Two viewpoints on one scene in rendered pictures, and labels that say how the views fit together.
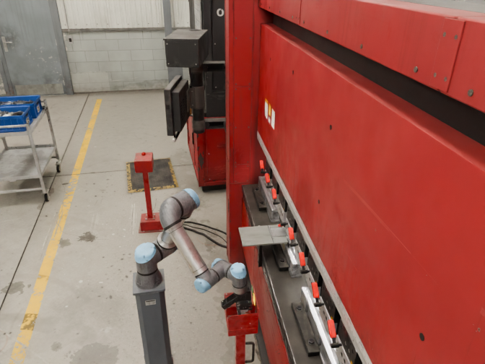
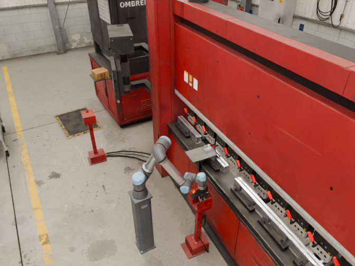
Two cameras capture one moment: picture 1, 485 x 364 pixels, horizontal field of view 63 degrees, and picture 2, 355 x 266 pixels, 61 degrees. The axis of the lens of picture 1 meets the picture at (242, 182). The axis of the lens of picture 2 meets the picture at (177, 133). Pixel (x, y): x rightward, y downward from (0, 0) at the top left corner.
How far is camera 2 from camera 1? 94 cm
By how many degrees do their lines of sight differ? 15
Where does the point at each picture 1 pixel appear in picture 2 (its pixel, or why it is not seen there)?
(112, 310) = (97, 218)
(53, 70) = not seen: outside the picture
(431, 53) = (333, 78)
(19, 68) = not seen: outside the picture
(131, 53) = (22, 26)
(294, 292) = (227, 181)
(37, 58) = not seen: outside the picture
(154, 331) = (145, 222)
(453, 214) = (346, 140)
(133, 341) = (120, 233)
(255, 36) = (171, 31)
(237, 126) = (162, 87)
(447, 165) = (342, 121)
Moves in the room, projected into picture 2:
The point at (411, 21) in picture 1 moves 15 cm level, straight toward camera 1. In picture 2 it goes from (319, 62) to (329, 73)
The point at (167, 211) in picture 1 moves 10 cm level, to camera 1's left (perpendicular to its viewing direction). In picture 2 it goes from (159, 152) to (147, 154)
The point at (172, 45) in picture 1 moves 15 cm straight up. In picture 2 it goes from (115, 41) to (113, 26)
